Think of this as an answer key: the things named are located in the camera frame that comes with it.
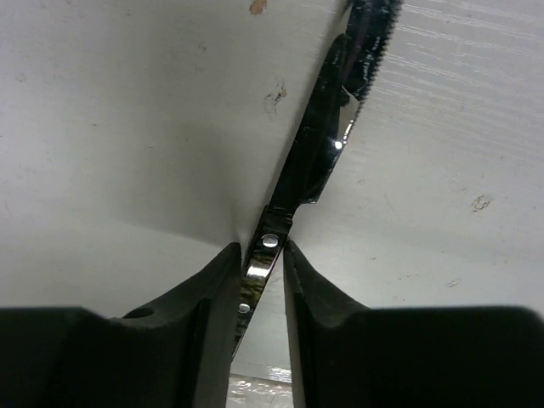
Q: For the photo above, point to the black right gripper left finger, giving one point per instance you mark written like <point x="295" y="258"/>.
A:
<point x="178" y="346"/>

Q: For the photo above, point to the steel table knife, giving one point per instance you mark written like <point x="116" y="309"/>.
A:
<point x="358" y="42"/>

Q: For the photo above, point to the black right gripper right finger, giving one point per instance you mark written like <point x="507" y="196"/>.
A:
<point x="324" y="346"/>

